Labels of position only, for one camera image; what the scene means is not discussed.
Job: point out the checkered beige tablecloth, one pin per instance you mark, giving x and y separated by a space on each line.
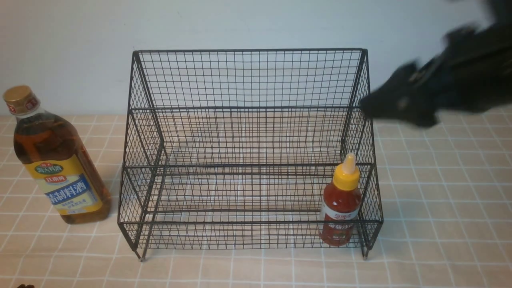
446 195

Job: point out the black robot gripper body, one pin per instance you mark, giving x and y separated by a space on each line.
472 73

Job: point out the small red sauce bottle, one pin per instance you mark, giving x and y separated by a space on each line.
341 200

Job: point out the black wire mesh shelf rack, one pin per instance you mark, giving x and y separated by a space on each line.
231 149

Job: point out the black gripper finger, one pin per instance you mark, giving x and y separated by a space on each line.
400 99

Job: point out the large cooking wine bottle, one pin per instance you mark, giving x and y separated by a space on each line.
54 155

